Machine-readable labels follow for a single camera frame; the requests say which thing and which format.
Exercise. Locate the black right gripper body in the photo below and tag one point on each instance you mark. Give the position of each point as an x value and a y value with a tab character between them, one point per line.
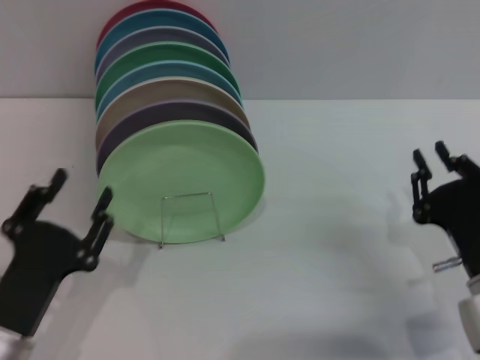
453	213

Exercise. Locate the beige plate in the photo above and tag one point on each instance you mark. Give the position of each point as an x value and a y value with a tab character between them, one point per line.
165	90

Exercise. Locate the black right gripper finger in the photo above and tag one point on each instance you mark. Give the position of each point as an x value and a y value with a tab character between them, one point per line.
455	159
420	180

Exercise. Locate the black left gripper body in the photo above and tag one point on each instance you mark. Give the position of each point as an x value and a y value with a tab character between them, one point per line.
37	262

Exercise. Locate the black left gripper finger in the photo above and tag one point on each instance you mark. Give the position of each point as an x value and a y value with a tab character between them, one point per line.
33	198
98	225

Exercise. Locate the teal blue plate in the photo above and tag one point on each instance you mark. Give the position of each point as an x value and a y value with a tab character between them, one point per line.
165	18

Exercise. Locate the lilac plate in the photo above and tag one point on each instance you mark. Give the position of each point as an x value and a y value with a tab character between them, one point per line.
180	112

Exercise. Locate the light green plate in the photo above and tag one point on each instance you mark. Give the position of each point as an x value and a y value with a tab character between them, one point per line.
180	180

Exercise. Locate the light blue plate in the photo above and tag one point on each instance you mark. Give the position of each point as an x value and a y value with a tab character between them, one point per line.
168	69

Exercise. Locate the crimson red plate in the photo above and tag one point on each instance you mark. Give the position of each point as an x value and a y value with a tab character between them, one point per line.
112	18

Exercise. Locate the dark green plate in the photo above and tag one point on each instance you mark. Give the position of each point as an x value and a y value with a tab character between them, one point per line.
168	51

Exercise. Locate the grey purple plate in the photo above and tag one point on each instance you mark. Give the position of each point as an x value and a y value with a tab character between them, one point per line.
168	35

